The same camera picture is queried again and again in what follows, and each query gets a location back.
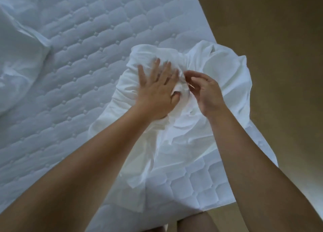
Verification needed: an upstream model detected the person's left hand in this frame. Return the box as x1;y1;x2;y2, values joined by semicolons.
136;58;181;120

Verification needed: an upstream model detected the person's right hand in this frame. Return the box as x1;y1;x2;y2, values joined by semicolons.
184;71;227;118

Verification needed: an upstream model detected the white pillowcase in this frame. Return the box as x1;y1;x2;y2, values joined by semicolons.
89;40;253;214

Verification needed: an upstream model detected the person's left forearm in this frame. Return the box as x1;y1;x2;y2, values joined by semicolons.
0;108;167;232

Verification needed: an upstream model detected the person's right forearm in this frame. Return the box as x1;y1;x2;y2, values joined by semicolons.
206;104;323;232

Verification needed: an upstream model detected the white quilted mattress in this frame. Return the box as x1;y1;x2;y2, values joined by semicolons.
0;0;279;232

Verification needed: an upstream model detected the white rumpled duvet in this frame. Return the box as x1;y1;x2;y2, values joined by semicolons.
0;5;52;114

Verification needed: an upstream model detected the person's right leg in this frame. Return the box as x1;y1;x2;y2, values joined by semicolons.
177;211;215;232

